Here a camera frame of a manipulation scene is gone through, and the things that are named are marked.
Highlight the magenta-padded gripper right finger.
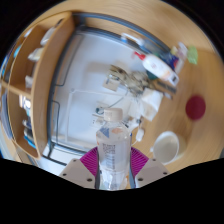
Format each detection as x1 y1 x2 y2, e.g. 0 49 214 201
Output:
128 146 171 190

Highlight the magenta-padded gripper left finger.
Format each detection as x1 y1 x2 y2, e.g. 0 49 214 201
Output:
59 146 100 190

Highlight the clear plastic water bottle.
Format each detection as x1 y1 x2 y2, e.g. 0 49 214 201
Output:
95 107 132 191

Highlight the cream plastic cup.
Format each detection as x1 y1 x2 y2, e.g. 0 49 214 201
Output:
151 130 187 166

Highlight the white charger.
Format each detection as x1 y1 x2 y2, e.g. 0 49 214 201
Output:
135 128 145 142

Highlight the white paper bag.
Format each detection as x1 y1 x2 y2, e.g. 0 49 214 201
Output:
139 88 164 122

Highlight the flat round red coaster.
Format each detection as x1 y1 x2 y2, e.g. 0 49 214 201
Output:
185 94 207 121

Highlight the tree creature figurine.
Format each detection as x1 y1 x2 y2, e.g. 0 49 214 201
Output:
108 64 151 98

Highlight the wooden shelf unit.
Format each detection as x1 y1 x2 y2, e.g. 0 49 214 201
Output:
0 11 76 161

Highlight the white red-pump lotion bottle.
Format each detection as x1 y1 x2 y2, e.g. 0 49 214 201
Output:
133 51 180 87

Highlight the blue packet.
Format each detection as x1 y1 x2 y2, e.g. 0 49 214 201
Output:
163 53 179 70

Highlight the green wipes packet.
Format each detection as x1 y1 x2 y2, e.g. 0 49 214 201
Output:
186 44 199 66

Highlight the pink packet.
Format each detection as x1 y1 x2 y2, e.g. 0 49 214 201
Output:
176 41 189 65

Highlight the clear blue spray bottle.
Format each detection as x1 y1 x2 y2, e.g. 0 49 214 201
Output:
120 32 168 59

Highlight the grey metal desk frame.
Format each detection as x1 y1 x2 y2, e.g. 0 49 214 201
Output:
41 13 174 164

